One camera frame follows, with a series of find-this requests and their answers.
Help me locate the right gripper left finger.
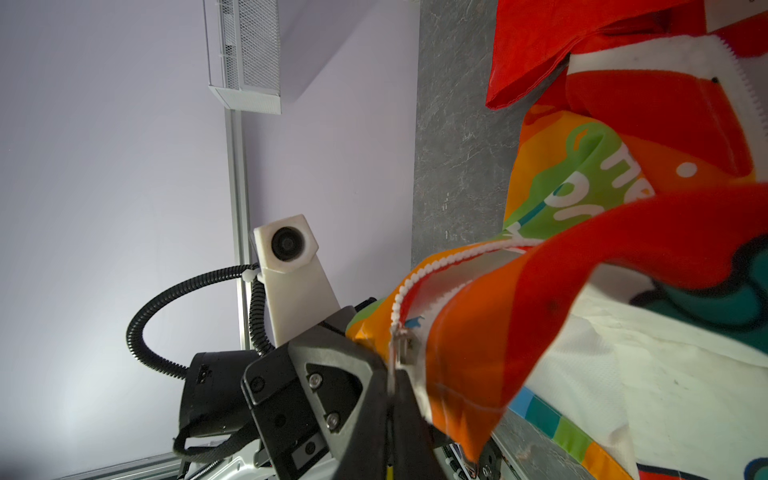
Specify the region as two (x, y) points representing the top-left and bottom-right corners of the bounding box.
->
(332, 362), (390, 479)

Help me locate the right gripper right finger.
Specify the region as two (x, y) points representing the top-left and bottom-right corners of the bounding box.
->
(392, 370), (446, 480)

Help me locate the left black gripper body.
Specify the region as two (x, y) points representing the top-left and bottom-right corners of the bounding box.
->
(242, 345), (331, 479)

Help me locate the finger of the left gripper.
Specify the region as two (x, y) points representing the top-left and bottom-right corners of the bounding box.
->
(288, 306), (385, 450)

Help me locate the rainbow red kids jacket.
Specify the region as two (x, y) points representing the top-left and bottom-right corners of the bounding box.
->
(346, 1), (767, 479)

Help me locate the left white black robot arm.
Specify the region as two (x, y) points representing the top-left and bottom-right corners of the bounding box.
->
(179, 306), (386, 479)

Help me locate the small white mesh basket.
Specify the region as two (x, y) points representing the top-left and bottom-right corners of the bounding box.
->
(202, 0), (385, 115)

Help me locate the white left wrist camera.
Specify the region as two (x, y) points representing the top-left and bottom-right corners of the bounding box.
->
(253, 215), (340, 347)

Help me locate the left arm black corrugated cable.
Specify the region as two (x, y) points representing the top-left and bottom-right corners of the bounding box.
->
(125, 263), (277, 380)

